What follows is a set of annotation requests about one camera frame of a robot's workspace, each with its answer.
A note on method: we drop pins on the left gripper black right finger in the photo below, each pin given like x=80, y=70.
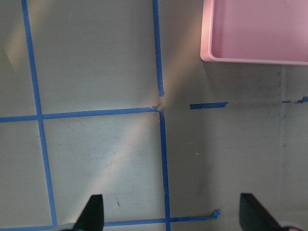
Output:
x=253, y=216

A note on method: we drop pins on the pink plastic box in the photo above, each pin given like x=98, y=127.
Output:
x=255, y=31

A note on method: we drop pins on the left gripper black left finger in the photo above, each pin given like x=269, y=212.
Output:
x=92, y=216

